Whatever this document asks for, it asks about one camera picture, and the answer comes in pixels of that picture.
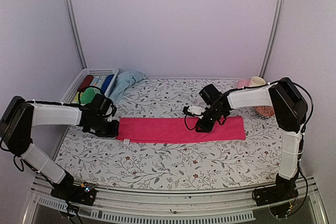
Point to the white plastic basket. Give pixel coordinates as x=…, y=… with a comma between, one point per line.
x=71, y=91

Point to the front aluminium rail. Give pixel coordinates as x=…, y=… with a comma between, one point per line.
x=126, y=205

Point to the left aluminium post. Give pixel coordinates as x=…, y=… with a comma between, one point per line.
x=75, y=33

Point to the cream mug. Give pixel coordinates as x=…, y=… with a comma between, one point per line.
x=256, y=81

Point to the teal patterned rolled towel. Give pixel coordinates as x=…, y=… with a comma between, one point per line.
x=98, y=81

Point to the green rolled towel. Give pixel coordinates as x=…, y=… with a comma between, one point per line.
x=88, y=95

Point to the pink saucer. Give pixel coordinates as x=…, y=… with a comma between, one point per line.
x=243, y=83

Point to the right aluminium post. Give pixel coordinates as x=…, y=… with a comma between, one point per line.
x=272, y=37

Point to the blue rolled towel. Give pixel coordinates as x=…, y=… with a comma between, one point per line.
x=106, y=83

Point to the light blue towel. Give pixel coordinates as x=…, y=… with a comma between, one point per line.
x=125, y=80

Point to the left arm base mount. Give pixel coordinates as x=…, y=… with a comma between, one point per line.
x=81, y=194

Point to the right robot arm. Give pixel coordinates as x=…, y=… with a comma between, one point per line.
x=292, y=114

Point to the pink towel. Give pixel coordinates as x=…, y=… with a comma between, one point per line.
x=174, y=130

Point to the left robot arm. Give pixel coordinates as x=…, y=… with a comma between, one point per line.
x=22, y=115

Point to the yellow rolled towel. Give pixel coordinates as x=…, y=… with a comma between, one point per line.
x=75, y=100

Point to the floral tablecloth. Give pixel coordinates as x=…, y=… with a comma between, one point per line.
x=196, y=166

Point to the dark red rolled towel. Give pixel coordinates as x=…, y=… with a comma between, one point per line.
x=86, y=82

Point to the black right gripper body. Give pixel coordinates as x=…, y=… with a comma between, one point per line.
x=216, y=116

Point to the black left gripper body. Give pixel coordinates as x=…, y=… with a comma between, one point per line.
x=104, y=130

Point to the aluminium post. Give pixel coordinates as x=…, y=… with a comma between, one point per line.
x=272, y=37
x=75, y=33

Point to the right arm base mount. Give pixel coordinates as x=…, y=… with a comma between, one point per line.
x=274, y=194

